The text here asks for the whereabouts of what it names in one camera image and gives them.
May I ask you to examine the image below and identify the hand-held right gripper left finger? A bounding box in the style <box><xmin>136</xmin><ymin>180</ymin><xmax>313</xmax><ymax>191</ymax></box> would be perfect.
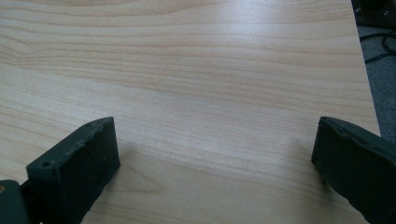
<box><xmin>25</xmin><ymin>116</ymin><xmax>121</xmax><ymax>224</ymax></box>

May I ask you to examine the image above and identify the black cable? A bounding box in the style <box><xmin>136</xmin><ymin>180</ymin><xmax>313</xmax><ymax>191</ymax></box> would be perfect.
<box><xmin>359</xmin><ymin>29</ymin><xmax>396</xmax><ymax>64</ymax></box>

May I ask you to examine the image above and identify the dark equipment base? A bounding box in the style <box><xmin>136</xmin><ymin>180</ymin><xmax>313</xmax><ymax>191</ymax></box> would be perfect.
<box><xmin>350</xmin><ymin>0</ymin><xmax>396</xmax><ymax>31</ymax></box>

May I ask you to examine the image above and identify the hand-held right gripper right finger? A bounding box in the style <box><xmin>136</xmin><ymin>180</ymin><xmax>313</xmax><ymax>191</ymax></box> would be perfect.
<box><xmin>311</xmin><ymin>116</ymin><xmax>396</xmax><ymax>224</ymax></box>

